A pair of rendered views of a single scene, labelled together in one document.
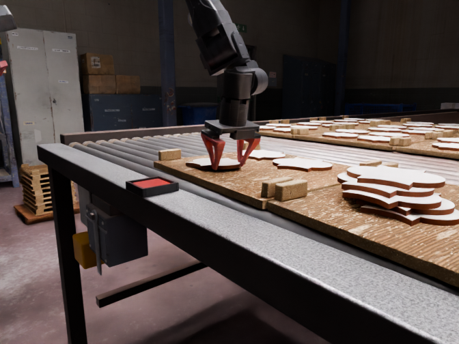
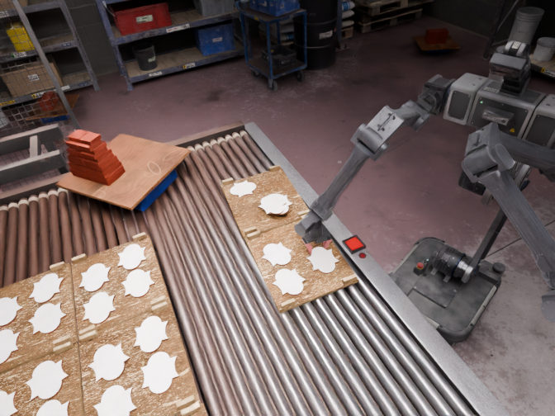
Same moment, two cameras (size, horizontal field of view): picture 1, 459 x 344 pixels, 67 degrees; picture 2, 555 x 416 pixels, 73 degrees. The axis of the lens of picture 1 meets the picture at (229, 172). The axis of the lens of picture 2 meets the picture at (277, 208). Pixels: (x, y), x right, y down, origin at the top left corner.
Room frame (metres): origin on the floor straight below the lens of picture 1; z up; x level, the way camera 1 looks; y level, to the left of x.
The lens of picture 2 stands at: (1.78, 0.16, 2.21)
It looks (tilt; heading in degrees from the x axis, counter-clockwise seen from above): 44 degrees down; 197
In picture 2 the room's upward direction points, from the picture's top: 5 degrees counter-clockwise
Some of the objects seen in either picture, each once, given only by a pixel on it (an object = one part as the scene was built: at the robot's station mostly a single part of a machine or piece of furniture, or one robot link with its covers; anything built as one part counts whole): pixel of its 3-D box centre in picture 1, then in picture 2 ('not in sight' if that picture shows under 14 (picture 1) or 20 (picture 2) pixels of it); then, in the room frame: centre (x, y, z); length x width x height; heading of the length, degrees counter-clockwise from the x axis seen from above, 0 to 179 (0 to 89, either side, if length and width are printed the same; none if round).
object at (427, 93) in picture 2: not in sight; (428, 102); (0.32, 0.37, 1.45); 0.09 x 0.08 x 0.12; 60
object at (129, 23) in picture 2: not in sight; (140, 15); (-2.83, -2.87, 0.78); 0.66 x 0.45 x 0.28; 130
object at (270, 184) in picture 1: (277, 186); not in sight; (0.55, -0.08, 0.95); 0.06 x 0.02 x 0.03; 126
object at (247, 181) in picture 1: (260, 169); (298, 259); (0.78, -0.07, 0.93); 0.41 x 0.35 x 0.02; 36
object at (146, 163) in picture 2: not in sight; (125, 167); (0.43, -1.08, 1.03); 0.50 x 0.50 x 0.02; 80
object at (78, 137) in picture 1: (350, 121); not in sight; (2.62, -0.91, 0.90); 4.04 x 0.06 x 0.10; 130
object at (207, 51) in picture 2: not in sight; (213, 35); (-3.43, -2.19, 0.32); 0.50 x 0.41 x 0.37; 127
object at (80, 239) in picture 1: (89, 222); not in sight; (0.94, 0.40, 0.74); 0.09 x 0.08 x 0.24; 40
